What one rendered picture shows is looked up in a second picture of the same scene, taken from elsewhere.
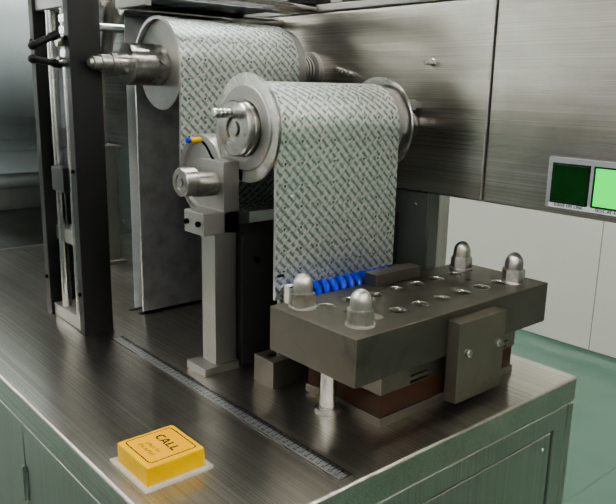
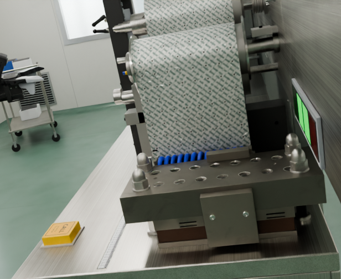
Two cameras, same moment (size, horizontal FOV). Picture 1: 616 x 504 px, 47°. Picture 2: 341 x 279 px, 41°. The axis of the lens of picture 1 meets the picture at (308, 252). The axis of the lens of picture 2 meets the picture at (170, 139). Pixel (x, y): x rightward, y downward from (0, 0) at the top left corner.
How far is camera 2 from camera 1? 86 cm
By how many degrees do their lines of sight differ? 50
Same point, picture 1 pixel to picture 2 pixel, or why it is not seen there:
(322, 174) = (174, 91)
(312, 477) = (92, 263)
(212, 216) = (130, 115)
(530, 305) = (301, 190)
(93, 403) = (88, 201)
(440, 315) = (191, 190)
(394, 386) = (165, 227)
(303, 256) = (169, 139)
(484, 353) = (232, 219)
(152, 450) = (54, 230)
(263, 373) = not seen: hidden behind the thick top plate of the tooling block
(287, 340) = not seen: hidden behind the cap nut
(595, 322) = not seen: outside the picture
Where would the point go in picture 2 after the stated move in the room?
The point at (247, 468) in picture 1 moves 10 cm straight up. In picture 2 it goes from (81, 249) to (70, 210)
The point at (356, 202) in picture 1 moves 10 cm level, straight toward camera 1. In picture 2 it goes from (207, 106) to (172, 119)
